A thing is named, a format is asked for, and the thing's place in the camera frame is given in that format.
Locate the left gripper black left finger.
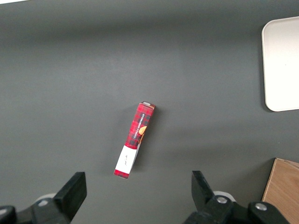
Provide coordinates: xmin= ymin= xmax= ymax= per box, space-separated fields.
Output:
xmin=0 ymin=172 xmax=87 ymax=224

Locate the beige rectangular plastic tray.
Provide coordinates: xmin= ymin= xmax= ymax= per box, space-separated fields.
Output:
xmin=261 ymin=16 xmax=299 ymax=112

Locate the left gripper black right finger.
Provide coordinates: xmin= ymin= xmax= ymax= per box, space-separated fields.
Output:
xmin=184 ymin=170 xmax=290 ymax=224

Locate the red plaid shortbread cookie box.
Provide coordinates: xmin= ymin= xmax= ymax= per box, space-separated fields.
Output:
xmin=114 ymin=101 xmax=157 ymax=180

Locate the wooden two-drawer cabinet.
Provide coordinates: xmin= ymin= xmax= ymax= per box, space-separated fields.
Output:
xmin=261 ymin=158 xmax=299 ymax=224

